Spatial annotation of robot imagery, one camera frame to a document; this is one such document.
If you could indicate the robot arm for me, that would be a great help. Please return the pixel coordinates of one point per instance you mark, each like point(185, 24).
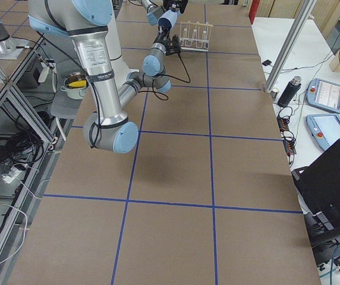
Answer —
point(164, 15)
point(92, 29)

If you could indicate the small black device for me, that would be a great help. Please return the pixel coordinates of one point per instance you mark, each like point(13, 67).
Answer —
point(266, 62)

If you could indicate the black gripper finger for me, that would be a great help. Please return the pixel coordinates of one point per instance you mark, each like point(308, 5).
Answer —
point(161, 31)

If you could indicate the black laptop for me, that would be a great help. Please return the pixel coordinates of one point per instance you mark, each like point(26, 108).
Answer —
point(319, 183)

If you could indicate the small metal tin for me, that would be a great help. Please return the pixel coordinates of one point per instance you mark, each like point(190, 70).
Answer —
point(274, 92)

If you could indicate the upper teach pendant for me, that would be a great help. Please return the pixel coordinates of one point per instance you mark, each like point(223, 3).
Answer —
point(324, 95)

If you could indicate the teach pendant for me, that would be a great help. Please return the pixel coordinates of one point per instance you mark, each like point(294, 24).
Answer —
point(324, 128)
point(324, 95)

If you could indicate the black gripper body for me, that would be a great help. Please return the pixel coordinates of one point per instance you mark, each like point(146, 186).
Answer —
point(174, 3)
point(163, 40)

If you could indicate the black thermos bottle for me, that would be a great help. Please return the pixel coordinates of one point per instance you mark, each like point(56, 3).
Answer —
point(290, 91)

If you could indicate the lower teach pendant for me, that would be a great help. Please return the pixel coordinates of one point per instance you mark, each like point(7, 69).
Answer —
point(324, 128)

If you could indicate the aluminium frame post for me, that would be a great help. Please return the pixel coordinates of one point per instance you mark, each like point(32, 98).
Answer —
point(289, 42)

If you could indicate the enamel pot with lid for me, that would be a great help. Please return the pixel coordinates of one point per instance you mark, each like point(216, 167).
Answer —
point(75, 85)

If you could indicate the white wire cup holder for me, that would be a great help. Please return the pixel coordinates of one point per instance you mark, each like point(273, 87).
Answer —
point(195, 36)

